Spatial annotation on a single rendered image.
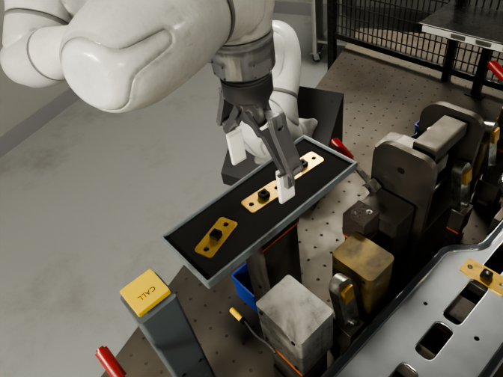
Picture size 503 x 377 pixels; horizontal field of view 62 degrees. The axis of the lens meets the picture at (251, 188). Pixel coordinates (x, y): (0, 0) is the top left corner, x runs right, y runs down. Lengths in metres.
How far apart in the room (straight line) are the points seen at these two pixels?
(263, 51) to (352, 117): 1.20
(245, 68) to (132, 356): 0.85
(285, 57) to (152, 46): 0.85
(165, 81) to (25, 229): 2.45
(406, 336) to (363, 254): 0.15
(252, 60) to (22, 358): 1.93
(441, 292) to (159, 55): 0.66
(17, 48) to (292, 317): 0.71
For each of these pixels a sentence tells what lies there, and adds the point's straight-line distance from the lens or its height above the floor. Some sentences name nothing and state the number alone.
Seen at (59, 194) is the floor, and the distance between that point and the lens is 2.92.
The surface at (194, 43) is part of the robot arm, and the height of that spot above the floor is 1.54.
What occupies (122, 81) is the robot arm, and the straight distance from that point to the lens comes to 0.39.
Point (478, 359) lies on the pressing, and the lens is 0.81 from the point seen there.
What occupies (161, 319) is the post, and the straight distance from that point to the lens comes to 0.72.
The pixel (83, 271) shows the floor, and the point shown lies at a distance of 2.40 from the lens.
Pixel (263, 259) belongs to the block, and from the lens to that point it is 0.81.
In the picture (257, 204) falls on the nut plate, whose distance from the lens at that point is 0.76.
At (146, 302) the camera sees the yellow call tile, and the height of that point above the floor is 1.16.
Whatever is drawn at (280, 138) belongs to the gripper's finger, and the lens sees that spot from 0.60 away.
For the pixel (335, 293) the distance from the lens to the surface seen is 0.72.
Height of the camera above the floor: 1.71
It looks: 44 degrees down
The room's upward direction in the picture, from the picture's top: 11 degrees counter-clockwise
